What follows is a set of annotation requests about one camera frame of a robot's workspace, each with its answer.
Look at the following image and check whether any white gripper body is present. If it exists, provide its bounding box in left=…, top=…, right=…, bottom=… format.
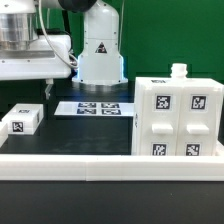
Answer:
left=0, top=35, right=71, bottom=81

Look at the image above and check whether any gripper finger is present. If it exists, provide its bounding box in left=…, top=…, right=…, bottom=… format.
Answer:
left=45, top=79, right=54, bottom=100

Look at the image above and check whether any white cabinet top block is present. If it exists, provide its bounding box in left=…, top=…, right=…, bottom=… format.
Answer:
left=2, top=103, right=44, bottom=135

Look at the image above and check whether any white cabinet door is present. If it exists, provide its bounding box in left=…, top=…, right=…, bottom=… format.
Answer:
left=141, top=87, right=181, bottom=156
left=176, top=85, right=223, bottom=156

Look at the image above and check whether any white cabinet body box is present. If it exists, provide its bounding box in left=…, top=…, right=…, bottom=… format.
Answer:
left=131, top=62, right=224, bottom=157

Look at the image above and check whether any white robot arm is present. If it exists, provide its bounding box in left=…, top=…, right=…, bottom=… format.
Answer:
left=0, top=0, right=128, bottom=91

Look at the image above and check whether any white marker sheet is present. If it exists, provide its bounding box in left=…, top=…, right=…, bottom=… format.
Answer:
left=55, top=101, right=134, bottom=117

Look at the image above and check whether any grey thin cable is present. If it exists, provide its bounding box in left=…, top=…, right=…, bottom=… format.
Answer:
left=37, top=0, right=79, bottom=69

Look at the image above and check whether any white U-shaped frame fence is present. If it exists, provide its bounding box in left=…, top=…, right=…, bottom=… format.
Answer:
left=0, top=119, right=224, bottom=181

